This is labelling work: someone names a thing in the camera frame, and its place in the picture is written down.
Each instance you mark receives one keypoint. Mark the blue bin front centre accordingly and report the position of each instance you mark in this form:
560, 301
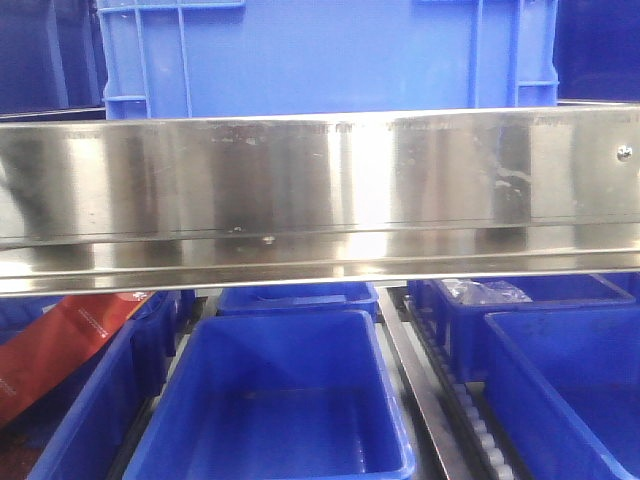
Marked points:
289, 396

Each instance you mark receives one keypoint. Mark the blue bin front left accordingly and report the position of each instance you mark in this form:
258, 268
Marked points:
77, 430

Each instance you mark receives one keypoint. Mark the blue bin front right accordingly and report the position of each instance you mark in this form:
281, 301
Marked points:
564, 384

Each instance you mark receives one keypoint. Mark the dark blue crate upper right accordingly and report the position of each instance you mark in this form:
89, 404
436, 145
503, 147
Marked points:
596, 51

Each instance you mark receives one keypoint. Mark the dark blue crate upper left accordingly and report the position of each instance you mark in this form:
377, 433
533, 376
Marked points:
51, 56

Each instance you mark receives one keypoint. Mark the stainless steel shelf beam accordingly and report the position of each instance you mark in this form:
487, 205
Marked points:
108, 206

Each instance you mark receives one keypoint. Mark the blue bin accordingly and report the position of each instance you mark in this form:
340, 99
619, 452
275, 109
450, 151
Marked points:
289, 396
286, 298
462, 331
77, 430
564, 384

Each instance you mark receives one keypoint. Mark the steel divider rail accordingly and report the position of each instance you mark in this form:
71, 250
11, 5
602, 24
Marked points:
439, 453

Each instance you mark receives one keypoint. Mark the large blue crate upper shelf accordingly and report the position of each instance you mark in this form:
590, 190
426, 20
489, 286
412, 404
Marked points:
180, 59

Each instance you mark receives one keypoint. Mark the roller track rail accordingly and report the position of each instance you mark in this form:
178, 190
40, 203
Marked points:
474, 426

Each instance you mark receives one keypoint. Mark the red foil package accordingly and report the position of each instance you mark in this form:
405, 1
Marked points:
55, 345

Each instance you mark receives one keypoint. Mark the blue bin rear centre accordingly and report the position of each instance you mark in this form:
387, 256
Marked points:
286, 298

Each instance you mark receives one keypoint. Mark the dark blue crate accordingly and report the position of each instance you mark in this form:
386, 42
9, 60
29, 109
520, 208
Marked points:
596, 51
51, 56

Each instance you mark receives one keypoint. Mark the clear plastic bag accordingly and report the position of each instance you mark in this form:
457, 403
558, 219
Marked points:
471, 292

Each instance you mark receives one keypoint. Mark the blue bin rear right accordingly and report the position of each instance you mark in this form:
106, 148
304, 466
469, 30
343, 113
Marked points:
462, 331

